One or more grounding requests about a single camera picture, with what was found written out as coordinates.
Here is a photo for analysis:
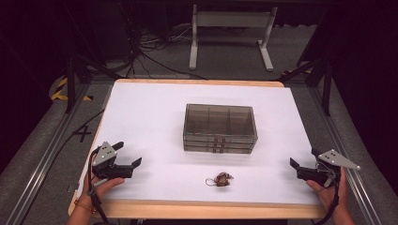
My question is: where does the clear grey drawer box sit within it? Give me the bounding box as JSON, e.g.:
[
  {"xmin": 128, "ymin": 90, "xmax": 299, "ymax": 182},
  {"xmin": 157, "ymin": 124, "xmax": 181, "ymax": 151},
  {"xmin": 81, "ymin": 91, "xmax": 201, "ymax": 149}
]
[{"xmin": 182, "ymin": 103, "xmax": 259, "ymax": 155}]

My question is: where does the black floor cable bundle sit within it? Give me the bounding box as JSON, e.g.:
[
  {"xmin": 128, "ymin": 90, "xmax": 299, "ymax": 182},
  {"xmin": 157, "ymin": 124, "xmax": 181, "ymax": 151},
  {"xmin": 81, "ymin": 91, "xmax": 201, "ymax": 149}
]
[{"xmin": 123, "ymin": 26, "xmax": 208, "ymax": 81}]

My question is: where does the black tape floor mark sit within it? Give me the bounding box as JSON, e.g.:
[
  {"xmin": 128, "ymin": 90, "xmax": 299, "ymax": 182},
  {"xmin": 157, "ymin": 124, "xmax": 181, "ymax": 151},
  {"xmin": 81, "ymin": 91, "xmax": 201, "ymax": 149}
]
[{"xmin": 73, "ymin": 125, "xmax": 94, "ymax": 143}]

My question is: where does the brown bead necklace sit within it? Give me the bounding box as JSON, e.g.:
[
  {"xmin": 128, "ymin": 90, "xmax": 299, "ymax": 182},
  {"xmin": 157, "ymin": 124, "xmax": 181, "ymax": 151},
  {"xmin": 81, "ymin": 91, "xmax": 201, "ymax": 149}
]
[{"xmin": 205, "ymin": 172, "xmax": 235, "ymax": 188}]

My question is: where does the aluminium floor rail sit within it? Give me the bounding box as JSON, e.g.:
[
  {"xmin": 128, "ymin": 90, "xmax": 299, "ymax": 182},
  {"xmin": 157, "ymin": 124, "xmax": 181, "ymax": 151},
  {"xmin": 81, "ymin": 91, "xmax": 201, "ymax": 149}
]
[
  {"xmin": 308, "ymin": 86, "xmax": 382, "ymax": 225},
  {"xmin": 4, "ymin": 82, "xmax": 92, "ymax": 225}
]

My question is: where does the orange wrist bracelet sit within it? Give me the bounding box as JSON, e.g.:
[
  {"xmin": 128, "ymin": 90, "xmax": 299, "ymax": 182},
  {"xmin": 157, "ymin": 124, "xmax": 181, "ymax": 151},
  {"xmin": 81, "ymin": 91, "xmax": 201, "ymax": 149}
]
[{"xmin": 73, "ymin": 200, "xmax": 97, "ymax": 215}]

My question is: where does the person's left hand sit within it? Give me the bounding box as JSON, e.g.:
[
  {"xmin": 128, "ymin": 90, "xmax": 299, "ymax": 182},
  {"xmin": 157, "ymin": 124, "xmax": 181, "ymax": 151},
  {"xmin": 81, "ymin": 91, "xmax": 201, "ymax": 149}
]
[{"xmin": 78, "ymin": 175, "xmax": 126, "ymax": 209}]

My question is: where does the right hand-held gripper black cable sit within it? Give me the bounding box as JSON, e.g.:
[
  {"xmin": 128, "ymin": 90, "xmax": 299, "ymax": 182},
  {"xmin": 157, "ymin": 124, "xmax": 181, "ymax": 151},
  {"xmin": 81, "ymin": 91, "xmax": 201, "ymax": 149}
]
[{"xmin": 313, "ymin": 162, "xmax": 343, "ymax": 225}]

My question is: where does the white metal desk frame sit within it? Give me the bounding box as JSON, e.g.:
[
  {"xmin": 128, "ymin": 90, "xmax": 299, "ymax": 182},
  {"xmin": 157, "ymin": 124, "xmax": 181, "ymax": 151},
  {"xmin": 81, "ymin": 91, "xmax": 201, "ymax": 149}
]
[{"xmin": 188, "ymin": 4, "xmax": 279, "ymax": 72}]

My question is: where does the yellow black hazard tape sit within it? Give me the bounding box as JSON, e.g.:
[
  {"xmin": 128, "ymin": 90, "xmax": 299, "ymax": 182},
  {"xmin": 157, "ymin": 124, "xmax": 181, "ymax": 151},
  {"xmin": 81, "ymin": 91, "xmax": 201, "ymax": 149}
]
[{"xmin": 51, "ymin": 77, "xmax": 94, "ymax": 102}]

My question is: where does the black metal stand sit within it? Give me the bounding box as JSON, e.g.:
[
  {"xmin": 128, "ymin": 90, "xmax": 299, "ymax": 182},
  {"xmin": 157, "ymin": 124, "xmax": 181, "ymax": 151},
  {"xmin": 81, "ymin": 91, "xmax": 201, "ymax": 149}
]
[
  {"xmin": 64, "ymin": 54, "xmax": 123, "ymax": 114},
  {"xmin": 280, "ymin": 57, "xmax": 333, "ymax": 117}
]

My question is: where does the clear grey drawer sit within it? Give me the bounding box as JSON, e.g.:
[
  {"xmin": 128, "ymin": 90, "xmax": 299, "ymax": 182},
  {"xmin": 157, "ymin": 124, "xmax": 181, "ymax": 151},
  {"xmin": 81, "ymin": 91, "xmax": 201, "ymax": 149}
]
[{"xmin": 183, "ymin": 144, "xmax": 254, "ymax": 155}]

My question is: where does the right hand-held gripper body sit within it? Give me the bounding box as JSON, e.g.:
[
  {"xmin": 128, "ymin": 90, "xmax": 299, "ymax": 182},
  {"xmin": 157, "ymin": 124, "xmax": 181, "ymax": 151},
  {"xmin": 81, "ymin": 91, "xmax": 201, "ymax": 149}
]
[{"xmin": 297, "ymin": 149, "xmax": 361, "ymax": 188}]

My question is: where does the white table cover board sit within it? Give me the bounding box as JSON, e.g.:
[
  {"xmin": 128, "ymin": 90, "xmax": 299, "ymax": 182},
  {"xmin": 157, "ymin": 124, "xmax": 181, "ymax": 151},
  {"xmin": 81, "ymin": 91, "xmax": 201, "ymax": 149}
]
[{"xmin": 76, "ymin": 82, "xmax": 322, "ymax": 206}]

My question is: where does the person's right hand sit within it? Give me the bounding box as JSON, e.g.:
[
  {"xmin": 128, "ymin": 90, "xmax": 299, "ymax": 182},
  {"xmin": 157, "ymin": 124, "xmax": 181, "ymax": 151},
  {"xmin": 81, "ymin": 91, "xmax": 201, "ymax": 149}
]
[{"xmin": 305, "ymin": 167, "xmax": 349, "ymax": 214}]

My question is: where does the long black floor cable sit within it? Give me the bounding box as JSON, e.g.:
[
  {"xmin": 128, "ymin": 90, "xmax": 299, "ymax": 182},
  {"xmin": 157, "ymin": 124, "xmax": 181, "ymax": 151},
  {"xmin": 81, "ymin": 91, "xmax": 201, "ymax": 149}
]
[{"xmin": 51, "ymin": 109, "xmax": 106, "ymax": 158}]

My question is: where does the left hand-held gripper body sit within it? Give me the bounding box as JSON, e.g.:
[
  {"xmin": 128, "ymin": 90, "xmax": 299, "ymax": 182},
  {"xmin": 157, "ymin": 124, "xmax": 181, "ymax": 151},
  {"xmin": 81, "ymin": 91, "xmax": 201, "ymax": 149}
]
[{"xmin": 92, "ymin": 141, "xmax": 134, "ymax": 180}]

